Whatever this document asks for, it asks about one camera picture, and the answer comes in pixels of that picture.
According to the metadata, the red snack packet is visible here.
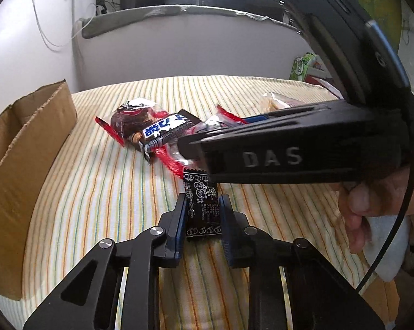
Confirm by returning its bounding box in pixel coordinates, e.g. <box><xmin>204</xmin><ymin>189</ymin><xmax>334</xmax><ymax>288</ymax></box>
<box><xmin>153</xmin><ymin>104</ymin><xmax>249</xmax><ymax>178</ymax></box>
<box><xmin>95</xmin><ymin>98</ymin><xmax>169</xmax><ymax>150</ymax></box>

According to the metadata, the snickers chocolate bar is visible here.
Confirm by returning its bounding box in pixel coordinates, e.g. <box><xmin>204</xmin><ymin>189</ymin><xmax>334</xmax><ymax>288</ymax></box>
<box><xmin>138</xmin><ymin>109</ymin><xmax>201</xmax><ymax>163</ymax></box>

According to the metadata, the black printed snack packet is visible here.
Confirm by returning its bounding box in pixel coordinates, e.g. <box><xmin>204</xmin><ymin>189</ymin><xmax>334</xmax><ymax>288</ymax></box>
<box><xmin>183</xmin><ymin>168</ymin><xmax>222</xmax><ymax>238</ymax></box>

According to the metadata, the person right hand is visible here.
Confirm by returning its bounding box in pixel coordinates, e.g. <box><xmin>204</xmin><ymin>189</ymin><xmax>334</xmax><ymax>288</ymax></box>
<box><xmin>331</xmin><ymin>168</ymin><xmax>414</xmax><ymax>254</ymax></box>

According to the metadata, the wrapped bread loaf package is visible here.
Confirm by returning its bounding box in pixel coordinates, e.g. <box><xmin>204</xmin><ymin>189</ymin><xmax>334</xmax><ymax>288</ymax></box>
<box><xmin>261</xmin><ymin>92</ymin><xmax>304</xmax><ymax>113</ymax></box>

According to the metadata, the red storage box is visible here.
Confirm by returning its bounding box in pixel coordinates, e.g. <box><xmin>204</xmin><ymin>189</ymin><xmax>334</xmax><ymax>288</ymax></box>
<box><xmin>305</xmin><ymin>75</ymin><xmax>343</xmax><ymax>99</ymax></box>

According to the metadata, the green snack bag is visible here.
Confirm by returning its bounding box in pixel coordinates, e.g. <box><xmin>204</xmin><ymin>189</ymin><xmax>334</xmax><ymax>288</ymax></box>
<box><xmin>290</xmin><ymin>53</ymin><xmax>317</xmax><ymax>81</ymax></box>

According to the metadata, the striped beige tablecloth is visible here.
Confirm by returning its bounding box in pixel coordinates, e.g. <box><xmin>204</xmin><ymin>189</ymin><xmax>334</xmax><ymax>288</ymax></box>
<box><xmin>6</xmin><ymin>76</ymin><xmax>368</xmax><ymax>329</ymax></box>

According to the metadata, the brown cardboard box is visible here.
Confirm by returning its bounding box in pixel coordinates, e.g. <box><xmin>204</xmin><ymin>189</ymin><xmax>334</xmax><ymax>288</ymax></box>
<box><xmin>0</xmin><ymin>81</ymin><xmax>77</xmax><ymax>300</ymax></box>

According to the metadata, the grey window sill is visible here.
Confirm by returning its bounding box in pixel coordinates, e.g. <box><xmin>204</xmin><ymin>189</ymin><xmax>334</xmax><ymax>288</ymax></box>
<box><xmin>81</xmin><ymin>4</ymin><xmax>297</xmax><ymax>40</ymax></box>

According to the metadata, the white cable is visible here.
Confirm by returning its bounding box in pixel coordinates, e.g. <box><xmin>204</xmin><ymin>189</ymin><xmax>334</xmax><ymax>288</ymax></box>
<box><xmin>19</xmin><ymin>0</ymin><xmax>105</xmax><ymax>52</ymax></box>

